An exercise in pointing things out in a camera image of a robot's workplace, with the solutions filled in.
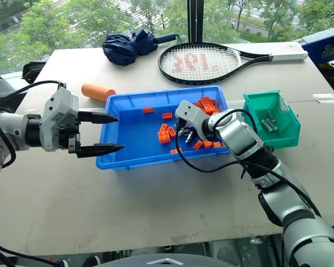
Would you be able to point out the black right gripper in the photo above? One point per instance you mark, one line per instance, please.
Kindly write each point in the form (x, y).
(194, 130)

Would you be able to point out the orange plastic building brick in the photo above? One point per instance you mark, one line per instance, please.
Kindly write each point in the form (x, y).
(163, 137)

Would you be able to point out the masking tape strip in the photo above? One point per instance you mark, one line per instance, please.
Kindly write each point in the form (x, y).
(327, 98)

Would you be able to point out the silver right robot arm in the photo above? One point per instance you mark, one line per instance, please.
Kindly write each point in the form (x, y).
(239, 136)

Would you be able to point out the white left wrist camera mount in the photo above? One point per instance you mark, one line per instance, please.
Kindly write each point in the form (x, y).
(58, 108)

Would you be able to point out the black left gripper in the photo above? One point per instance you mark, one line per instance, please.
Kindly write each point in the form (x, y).
(71, 130)

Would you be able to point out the blue plastic tray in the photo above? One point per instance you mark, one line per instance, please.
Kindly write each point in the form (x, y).
(133, 133)

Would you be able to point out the green storage bin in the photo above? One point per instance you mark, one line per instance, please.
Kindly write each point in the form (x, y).
(256, 103)

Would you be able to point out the navy folded umbrella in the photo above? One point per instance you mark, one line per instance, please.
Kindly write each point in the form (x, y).
(122, 50)

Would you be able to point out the black window frame post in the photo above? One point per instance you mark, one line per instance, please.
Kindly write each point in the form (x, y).
(195, 19)

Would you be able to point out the orange foam cylinder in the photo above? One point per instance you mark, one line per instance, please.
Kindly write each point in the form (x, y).
(96, 91)

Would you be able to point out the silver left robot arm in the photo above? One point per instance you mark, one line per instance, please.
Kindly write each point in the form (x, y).
(8, 130)

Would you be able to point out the grey rounded robot torso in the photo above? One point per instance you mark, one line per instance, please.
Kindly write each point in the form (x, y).
(167, 261)

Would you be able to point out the small orange toy block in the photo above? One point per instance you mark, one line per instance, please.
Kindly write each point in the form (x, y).
(176, 151)
(198, 104)
(208, 103)
(167, 115)
(171, 132)
(198, 145)
(207, 144)
(213, 111)
(148, 109)
(217, 144)
(163, 127)

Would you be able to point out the black white tennis racket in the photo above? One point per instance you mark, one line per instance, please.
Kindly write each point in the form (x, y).
(286, 56)

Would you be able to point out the blue printed box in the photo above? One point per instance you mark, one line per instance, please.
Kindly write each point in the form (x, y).
(323, 47)

